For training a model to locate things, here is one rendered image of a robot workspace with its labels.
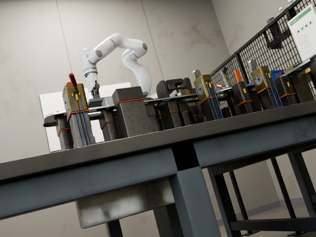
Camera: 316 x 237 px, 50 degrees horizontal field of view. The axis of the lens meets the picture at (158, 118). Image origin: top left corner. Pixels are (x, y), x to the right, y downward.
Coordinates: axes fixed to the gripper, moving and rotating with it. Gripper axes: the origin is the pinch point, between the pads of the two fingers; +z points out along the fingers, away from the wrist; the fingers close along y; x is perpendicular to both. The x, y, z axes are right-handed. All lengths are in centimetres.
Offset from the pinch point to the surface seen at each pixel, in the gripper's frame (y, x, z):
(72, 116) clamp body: 53, -33, 26
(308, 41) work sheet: 57, 131, -6
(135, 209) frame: 73, -25, 67
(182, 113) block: 38, 30, 26
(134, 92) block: 54, -4, 18
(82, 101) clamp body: 54, -28, 20
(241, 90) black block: 60, 54, 24
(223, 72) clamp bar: 26, 80, -1
